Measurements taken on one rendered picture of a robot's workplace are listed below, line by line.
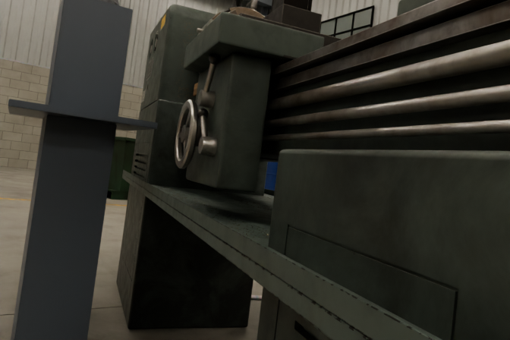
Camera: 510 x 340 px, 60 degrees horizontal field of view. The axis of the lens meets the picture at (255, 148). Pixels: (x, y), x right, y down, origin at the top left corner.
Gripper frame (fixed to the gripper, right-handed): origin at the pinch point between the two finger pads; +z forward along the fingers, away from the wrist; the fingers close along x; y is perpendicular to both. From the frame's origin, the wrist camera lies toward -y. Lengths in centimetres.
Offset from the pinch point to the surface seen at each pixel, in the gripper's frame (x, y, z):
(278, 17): 86, 1, 34
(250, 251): 127, 18, 78
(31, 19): -965, 188, -213
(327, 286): 145, 18, 77
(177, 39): 8.0, 9.9, 22.6
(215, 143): 94, 14, 65
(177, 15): 7.9, 10.8, 13.5
